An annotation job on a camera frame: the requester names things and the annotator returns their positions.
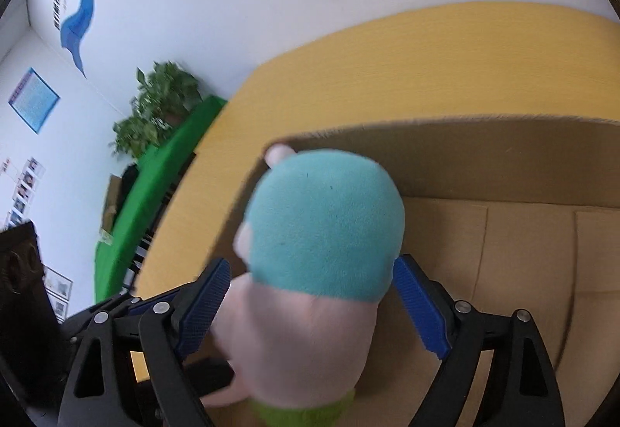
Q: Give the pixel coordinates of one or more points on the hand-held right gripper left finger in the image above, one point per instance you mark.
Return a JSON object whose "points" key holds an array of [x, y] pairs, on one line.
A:
{"points": [[208, 301]]}

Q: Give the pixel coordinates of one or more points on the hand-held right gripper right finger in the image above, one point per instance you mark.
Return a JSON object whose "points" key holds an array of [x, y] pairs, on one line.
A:
{"points": [[416, 306]]}

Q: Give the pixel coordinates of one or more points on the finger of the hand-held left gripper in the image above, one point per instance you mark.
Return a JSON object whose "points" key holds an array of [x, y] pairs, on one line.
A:
{"points": [[208, 376], [145, 302]]}

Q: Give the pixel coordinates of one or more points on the teal pink plush toy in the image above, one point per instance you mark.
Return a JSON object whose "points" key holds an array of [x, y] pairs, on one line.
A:
{"points": [[324, 233]]}

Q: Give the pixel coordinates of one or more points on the brown cardboard box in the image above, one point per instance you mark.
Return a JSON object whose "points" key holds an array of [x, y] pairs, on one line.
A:
{"points": [[508, 165]]}

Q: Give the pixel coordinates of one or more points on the small cardboard carton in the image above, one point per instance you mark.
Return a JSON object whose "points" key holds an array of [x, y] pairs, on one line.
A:
{"points": [[110, 209]]}

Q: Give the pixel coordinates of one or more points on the green covered table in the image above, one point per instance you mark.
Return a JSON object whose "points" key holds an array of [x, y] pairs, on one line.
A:
{"points": [[145, 194]]}

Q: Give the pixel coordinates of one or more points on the green potted plant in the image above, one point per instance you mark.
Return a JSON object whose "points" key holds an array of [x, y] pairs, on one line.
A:
{"points": [[138, 131], [164, 88]]}

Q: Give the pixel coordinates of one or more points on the white wall notices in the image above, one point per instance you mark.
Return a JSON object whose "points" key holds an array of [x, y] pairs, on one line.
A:
{"points": [[58, 291]]}

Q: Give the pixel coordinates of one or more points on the row of wall photos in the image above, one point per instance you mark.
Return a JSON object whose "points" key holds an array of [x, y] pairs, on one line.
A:
{"points": [[24, 187]]}

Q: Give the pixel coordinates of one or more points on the blue framed wall poster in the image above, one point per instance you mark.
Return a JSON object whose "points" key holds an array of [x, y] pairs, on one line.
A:
{"points": [[33, 100]]}

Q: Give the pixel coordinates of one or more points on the blue wave wall decal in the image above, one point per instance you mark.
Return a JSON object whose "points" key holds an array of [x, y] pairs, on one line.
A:
{"points": [[80, 20]]}

